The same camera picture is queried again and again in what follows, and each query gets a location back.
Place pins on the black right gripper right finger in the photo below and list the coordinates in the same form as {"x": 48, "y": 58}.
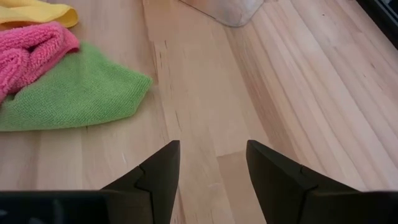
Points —
{"x": 276, "y": 186}

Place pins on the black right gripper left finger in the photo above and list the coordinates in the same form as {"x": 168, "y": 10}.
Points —
{"x": 161, "y": 180}

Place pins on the clear plastic container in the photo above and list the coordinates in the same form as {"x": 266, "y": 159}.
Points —
{"x": 230, "y": 11}

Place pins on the pink microfiber towel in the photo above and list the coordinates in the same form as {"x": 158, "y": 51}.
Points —
{"x": 28, "y": 53}

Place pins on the green microfiber towel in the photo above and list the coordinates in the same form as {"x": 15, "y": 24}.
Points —
{"x": 77, "y": 96}

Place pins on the yellow microfiber towel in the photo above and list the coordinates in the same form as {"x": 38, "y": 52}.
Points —
{"x": 37, "y": 11}

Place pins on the black metal table frame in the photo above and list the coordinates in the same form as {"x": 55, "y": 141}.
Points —
{"x": 382, "y": 15}

